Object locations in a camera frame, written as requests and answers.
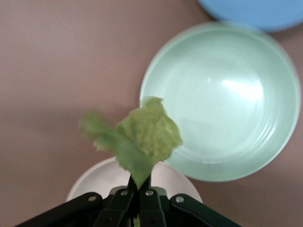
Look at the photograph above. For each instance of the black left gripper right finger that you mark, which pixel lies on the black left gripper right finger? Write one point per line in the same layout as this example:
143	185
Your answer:
151	208

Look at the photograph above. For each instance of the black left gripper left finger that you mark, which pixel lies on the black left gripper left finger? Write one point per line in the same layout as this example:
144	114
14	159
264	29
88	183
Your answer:
118	208

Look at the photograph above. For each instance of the green lettuce leaf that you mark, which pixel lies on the green lettuce leaf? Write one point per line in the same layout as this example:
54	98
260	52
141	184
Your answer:
146	134

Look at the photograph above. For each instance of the beige plate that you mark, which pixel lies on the beige plate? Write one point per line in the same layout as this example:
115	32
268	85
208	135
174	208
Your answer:
94	179

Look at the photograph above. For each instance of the mint green plate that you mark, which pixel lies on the mint green plate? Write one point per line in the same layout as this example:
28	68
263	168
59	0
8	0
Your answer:
225	106

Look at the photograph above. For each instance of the blue plate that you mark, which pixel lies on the blue plate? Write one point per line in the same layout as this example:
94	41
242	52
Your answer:
251	14

